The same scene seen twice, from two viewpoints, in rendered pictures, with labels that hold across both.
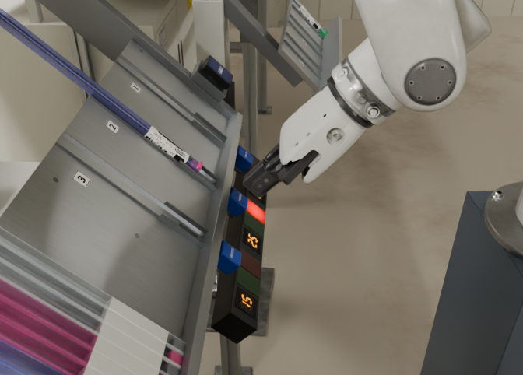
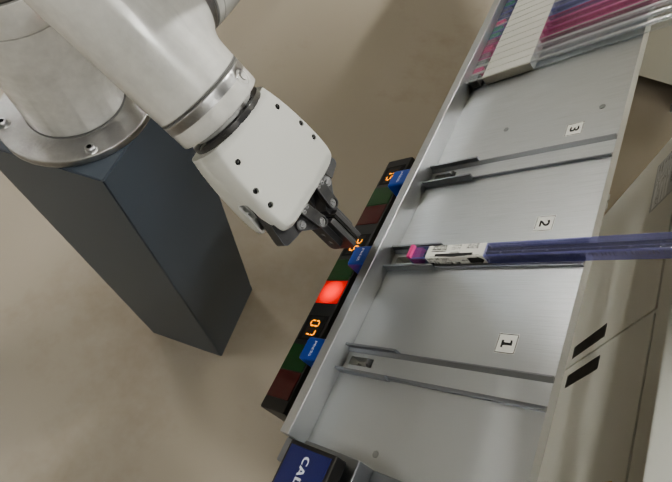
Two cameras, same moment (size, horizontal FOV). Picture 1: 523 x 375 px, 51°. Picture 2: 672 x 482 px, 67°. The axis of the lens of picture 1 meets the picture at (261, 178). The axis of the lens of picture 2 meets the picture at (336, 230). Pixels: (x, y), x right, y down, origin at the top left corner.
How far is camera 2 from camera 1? 0.83 m
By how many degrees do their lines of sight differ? 85
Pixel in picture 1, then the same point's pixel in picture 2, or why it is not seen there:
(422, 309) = not seen: outside the picture
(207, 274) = (439, 122)
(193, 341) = (464, 73)
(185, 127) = (413, 334)
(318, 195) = not seen: outside the picture
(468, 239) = (135, 183)
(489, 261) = (156, 139)
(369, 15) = not seen: outside the picture
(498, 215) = (122, 128)
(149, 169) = (488, 206)
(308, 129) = (296, 125)
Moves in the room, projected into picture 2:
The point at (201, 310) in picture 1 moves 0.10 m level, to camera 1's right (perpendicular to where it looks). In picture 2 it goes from (452, 94) to (372, 71)
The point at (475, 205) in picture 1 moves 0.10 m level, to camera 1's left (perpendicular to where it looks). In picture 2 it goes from (118, 161) to (192, 188)
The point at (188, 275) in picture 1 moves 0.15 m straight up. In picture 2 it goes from (453, 139) to (486, 28)
